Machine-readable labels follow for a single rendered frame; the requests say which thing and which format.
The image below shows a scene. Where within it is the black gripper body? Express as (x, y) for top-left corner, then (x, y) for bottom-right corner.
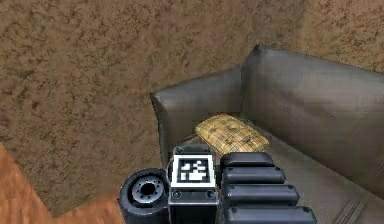
(117, 167), (171, 224)

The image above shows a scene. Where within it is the grey sofa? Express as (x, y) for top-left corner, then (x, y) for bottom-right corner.
(150, 44), (384, 224)

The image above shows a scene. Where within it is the yellow checked cushion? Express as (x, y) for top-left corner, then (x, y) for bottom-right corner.
(194, 113), (270, 155)

